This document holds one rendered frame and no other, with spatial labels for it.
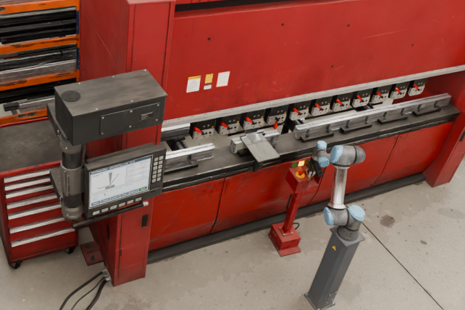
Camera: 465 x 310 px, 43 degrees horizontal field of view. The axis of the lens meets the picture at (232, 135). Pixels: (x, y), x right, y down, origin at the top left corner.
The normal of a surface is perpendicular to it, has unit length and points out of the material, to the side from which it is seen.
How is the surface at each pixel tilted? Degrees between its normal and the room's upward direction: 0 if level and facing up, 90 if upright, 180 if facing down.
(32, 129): 0
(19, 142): 0
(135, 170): 90
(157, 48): 90
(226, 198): 90
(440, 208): 0
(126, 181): 90
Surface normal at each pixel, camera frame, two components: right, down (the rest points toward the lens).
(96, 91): 0.16, -0.76
